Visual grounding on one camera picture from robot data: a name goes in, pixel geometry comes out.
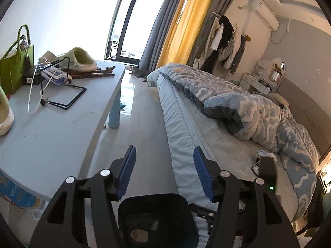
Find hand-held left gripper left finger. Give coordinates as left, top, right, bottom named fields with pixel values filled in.
left=28, top=145, right=137, bottom=248

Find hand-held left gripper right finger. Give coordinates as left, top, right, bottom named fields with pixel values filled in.
left=193, top=146, right=300, bottom=248

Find black waste bin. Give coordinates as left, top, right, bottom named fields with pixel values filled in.
left=118, top=193, right=200, bottom=248

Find pale grey bed mattress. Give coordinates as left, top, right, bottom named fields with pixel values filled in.
left=147, top=66, right=318, bottom=224

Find blue patterned fleece blanket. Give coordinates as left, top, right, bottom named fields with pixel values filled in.
left=158, top=62, right=321, bottom=199

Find crumpled paper ball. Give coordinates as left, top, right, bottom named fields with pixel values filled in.
left=129, top=228, right=149, bottom=243

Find grey padded headboard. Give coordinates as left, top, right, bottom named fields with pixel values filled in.
left=275, top=77, right=331, bottom=161

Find grey pillow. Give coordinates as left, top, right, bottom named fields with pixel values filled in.
left=267, top=93, right=290, bottom=107

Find pale grey table blue legs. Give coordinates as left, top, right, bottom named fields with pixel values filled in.
left=0, top=60, right=126, bottom=202

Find white vanity desk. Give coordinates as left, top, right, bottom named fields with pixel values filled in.
left=242, top=59, right=276, bottom=95

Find dark brown wooden sticks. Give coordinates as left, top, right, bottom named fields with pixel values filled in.
left=68, top=66, right=116, bottom=80

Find grey cat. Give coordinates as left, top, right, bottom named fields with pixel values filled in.
left=130, top=65, right=148, bottom=79

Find round white mirror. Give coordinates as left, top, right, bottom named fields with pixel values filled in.
left=267, top=57, right=286, bottom=82

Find blue printed box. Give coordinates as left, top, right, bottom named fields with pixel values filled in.
left=0, top=169, right=41, bottom=210

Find blue and white packet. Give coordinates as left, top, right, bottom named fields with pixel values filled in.
left=39, top=64, right=65, bottom=86

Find small black box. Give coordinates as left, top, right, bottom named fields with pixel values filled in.
left=22, top=70, right=43, bottom=86

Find row of hanging clothes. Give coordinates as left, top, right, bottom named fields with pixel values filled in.
left=193, top=12, right=251, bottom=76

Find yellow curtain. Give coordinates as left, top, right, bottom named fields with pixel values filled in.
left=155, top=0, right=220, bottom=69

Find white air conditioner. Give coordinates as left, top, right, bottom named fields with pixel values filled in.
left=248, top=5, right=280, bottom=30

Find green tote bag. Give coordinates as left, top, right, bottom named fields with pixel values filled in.
left=0, top=24, right=35, bottom=95

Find black wire stand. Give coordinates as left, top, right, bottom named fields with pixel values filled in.
left=39, top=57, right=87, bottom=110

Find black window door frame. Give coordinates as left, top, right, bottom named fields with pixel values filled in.
left=105, top=0, right=156, bottom=64

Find white cable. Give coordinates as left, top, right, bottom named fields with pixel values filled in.
left=27, top=57, right=78, bottom=114

